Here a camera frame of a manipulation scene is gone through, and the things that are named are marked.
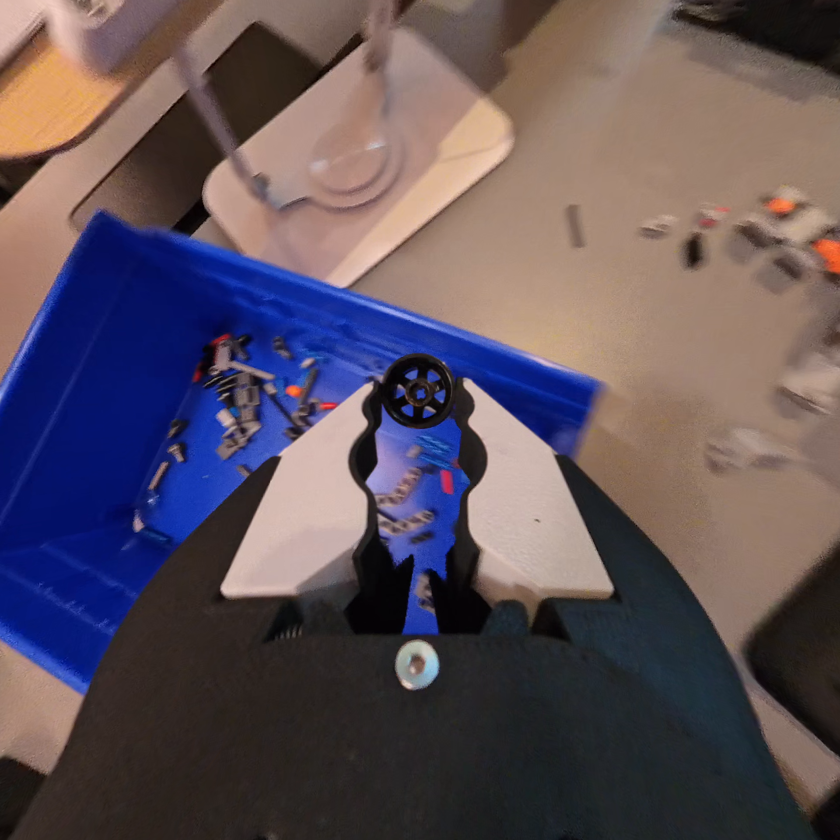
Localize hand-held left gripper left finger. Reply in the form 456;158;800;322
220;379;385;601

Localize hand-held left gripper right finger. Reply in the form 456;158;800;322
448;378;616;606

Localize pile of small toy parts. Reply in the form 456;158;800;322
130;330;475;616

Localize black spoked wheel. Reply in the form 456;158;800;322
381;353;456;431

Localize blue storage bin with tag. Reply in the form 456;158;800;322
0;209;606;698

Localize grey motor assembly orange panel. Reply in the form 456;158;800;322
776;328;840;416

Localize grey hinge assembly orange bushes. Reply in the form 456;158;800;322
727;185;840;294

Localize grey ribbed hinged panel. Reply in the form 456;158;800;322
704;425;790;475

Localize white rounded base board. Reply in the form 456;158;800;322
201;28;516;290

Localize round wooden table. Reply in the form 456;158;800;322
0;38;123;160

